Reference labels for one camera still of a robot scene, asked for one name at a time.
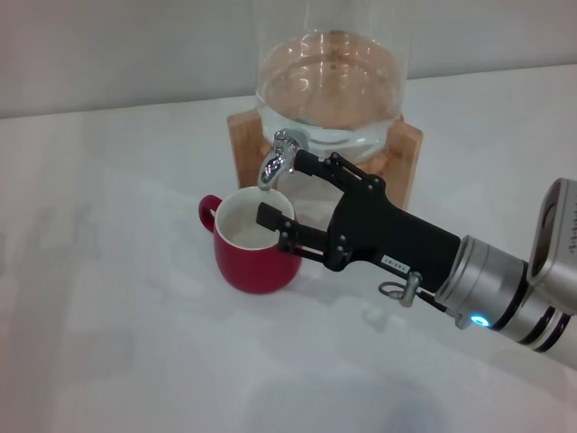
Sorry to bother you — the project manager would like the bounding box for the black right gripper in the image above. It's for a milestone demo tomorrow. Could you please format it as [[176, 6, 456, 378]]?
[[255, 149, 462, 294]]

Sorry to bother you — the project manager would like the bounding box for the chrome faucet tap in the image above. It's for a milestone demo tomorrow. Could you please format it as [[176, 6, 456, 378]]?
[[257, 129, 313, 193]]

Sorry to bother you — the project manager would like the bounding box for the red ceramic cup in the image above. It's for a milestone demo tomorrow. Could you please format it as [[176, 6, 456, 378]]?
[[198, 187, 304, 295]]

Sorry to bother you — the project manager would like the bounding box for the wooden dispenser stand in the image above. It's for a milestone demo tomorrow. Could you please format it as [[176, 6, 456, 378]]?
[[226, 110, 424, 213]]

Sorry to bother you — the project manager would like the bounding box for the clear glass dispenser jar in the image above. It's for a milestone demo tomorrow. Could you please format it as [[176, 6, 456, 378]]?
[[251, 0, 409, 170]]

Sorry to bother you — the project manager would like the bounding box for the right gripper cable with plugs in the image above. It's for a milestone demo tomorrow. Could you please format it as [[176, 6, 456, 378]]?
[[378, 282, 471, 331]]

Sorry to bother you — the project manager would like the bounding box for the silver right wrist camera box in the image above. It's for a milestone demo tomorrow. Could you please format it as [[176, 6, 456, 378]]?
[[527, 177, 577, 313]]

